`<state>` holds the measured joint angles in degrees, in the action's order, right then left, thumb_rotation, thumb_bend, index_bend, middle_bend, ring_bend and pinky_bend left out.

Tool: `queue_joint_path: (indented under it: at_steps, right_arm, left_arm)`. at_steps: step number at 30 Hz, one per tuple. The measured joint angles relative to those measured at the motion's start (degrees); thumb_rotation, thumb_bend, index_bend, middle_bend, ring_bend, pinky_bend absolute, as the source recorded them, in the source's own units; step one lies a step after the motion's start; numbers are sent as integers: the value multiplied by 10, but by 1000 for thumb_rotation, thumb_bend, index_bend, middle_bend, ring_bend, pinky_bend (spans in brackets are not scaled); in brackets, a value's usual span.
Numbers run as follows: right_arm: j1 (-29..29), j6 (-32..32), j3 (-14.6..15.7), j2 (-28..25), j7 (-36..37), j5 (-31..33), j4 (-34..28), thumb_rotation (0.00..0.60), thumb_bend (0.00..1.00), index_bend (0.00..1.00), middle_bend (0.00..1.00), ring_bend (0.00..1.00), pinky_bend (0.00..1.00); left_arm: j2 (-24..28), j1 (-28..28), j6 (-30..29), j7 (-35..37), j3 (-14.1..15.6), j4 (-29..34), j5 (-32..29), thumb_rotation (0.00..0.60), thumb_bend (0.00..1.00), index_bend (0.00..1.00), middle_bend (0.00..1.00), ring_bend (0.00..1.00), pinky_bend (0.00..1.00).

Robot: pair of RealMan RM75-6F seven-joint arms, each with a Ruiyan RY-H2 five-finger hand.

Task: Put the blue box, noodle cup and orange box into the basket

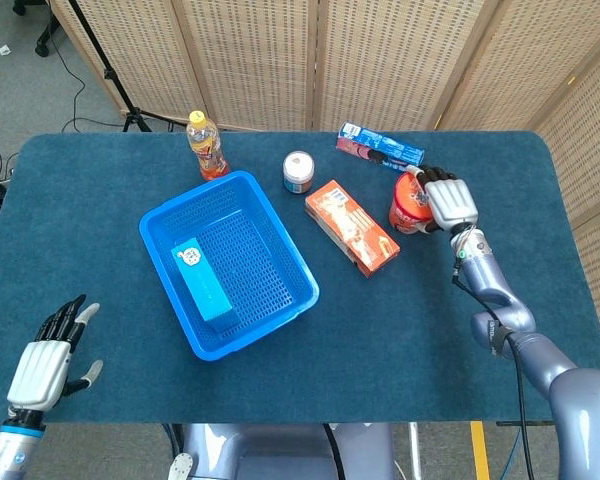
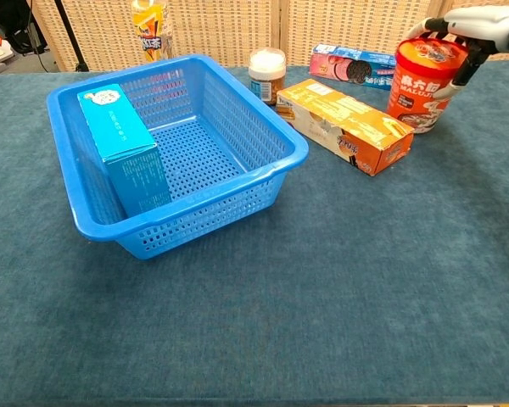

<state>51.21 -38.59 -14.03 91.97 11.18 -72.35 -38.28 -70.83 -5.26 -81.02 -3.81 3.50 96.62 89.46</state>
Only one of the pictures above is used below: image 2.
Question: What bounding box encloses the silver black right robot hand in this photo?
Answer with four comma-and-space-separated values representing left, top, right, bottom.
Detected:
406, 4, 509, 99

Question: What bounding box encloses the red instant noodle cup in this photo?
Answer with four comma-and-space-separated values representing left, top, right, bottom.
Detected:
385, 36, 470, 135

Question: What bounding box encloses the orange cracker box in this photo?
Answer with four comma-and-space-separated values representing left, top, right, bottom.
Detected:
276, 78, 416, 177

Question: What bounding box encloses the light blue cardboard box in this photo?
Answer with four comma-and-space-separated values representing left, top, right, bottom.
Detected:
76, 83, 173, 220

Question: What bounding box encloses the blue cookie package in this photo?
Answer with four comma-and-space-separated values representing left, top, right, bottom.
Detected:
308, 42, 398, 91

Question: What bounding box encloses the glass jar white lid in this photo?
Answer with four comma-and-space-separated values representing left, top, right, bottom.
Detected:
248, 48, 288, 107

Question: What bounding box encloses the wicker folding screen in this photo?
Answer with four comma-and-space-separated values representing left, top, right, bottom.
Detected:
25, 0, 509, 73

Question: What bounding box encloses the blue perforated plastic basket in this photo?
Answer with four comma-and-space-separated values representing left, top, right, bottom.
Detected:
46, 53, 310, 260

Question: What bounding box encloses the iced tea bottle yellow cap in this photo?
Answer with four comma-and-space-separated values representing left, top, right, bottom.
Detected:
131, 0, 175, 64

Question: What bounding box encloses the teal table mat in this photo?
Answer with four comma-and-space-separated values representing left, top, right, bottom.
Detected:
0, 59, 509, 407

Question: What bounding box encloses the black tripod stand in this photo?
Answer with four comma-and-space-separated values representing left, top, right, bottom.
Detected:
53, 0, 90, 73

